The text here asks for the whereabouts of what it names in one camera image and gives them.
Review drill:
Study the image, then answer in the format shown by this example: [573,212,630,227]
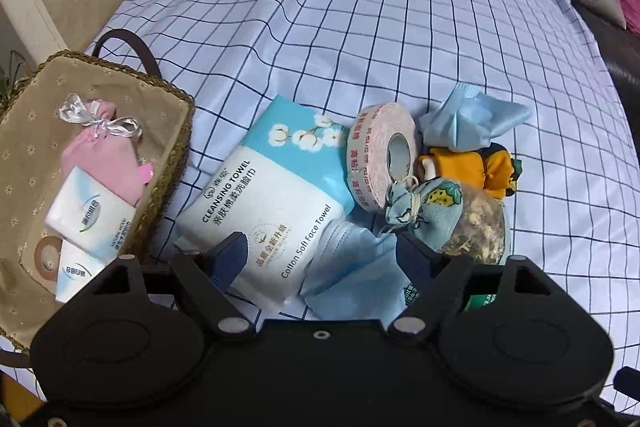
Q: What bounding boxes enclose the blue face mask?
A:
[299,221,419,326]
[419,83,532,153]

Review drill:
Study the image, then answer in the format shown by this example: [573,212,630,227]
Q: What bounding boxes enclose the small white tissue pack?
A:
[44,166,136,262]

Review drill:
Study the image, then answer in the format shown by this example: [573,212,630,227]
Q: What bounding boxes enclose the blue strawberry herb sachet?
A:
[384,178,509,265]

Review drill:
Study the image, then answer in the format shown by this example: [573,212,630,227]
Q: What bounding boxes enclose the green drink can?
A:
[464,294,497,312]

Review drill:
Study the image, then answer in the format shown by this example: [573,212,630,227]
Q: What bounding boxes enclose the white blue face towel pack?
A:
[176,96,355,312]

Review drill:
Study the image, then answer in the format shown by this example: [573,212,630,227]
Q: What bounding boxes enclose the pink double-sided tape roll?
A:
[346,102,419,213]

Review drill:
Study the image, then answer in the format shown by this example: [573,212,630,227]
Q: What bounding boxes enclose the crumpled blue face mask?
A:
[419,83,532,153]

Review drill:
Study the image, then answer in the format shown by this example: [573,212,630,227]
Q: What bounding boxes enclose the brown tape roll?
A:
[34,235,63,282]

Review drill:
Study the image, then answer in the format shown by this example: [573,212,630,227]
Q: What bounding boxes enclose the woven lined storage basket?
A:
[1,29,194,367]

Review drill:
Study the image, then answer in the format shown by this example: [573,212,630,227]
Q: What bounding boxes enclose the blue checked tablecloth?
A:
[99,0,639,367]

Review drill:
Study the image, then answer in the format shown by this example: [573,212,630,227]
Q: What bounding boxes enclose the pink drawstring sachet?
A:
[58,93,154,207]

